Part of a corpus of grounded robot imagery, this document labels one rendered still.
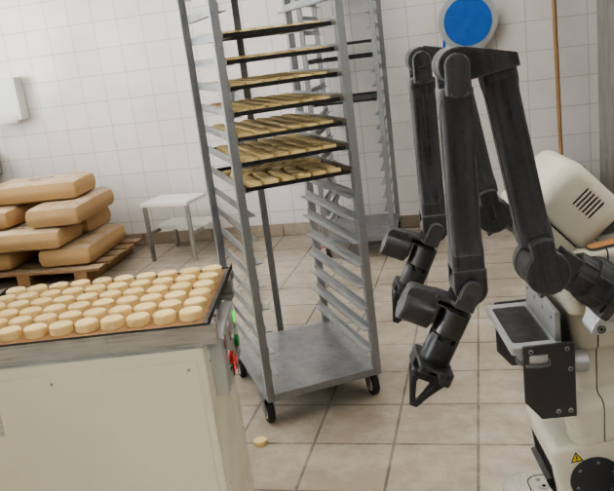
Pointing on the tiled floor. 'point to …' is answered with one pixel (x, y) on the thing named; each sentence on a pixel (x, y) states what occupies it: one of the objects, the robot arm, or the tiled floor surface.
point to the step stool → (176, 219)
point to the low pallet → (30, 274)
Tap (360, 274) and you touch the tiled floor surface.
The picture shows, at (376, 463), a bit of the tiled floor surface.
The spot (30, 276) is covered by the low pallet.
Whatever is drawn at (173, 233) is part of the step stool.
